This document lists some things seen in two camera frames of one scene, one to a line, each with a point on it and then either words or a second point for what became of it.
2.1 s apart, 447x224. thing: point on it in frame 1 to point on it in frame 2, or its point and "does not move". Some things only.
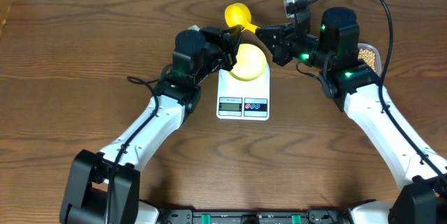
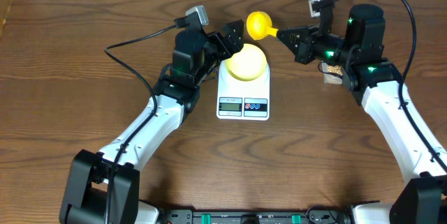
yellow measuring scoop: [239, 14] to [259, 25]
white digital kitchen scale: [244, 100] does not move
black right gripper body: [290, 49] to [327, 47]
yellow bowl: [251, 63] does not move
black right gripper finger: [274, 35] to [293, 37]
